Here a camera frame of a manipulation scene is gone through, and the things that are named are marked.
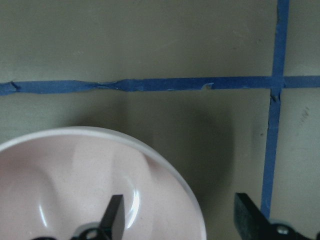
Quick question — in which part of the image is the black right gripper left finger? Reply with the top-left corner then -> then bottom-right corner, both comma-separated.
99,194 -> 125,240

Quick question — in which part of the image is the pink bowl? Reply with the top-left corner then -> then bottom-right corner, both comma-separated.
0,127 -> 207,240

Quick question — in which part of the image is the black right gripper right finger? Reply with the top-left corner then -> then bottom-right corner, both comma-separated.
233,192 -> 271,240

